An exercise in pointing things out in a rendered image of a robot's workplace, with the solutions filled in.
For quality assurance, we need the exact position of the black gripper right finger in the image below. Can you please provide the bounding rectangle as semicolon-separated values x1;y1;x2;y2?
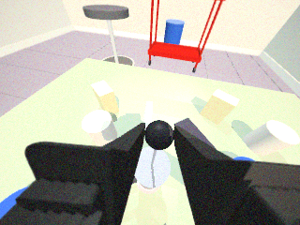
173;126;300;225

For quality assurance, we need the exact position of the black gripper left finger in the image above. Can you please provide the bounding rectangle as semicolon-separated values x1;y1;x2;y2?
24;123;145;225

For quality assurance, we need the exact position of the white cylinder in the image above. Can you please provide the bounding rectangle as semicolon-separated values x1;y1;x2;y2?
244;120;300;156
82;110;117;146

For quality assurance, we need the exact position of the white flat bar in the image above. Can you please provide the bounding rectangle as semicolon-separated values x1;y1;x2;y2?
143;101;153;128

